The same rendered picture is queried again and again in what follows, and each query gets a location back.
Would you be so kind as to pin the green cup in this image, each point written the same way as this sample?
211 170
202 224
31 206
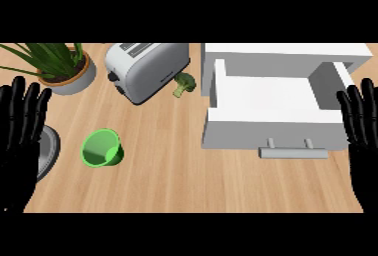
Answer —
101 148

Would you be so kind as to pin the green broccoli floret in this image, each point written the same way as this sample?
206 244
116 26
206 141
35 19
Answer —
183 84

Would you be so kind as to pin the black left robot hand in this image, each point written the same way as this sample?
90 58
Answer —
17 140

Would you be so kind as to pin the white drawer cabinet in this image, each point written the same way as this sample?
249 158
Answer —
289 63

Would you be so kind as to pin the silver toaster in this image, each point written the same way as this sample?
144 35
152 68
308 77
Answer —
144 69

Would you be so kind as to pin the grey round plate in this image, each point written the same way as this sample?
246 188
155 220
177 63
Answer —
47 153

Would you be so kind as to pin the potted green plant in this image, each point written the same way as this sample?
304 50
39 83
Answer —
53 66

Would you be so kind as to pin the white open drawer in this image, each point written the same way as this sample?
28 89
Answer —
274 113

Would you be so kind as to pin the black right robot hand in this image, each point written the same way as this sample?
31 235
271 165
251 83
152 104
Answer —
363 153

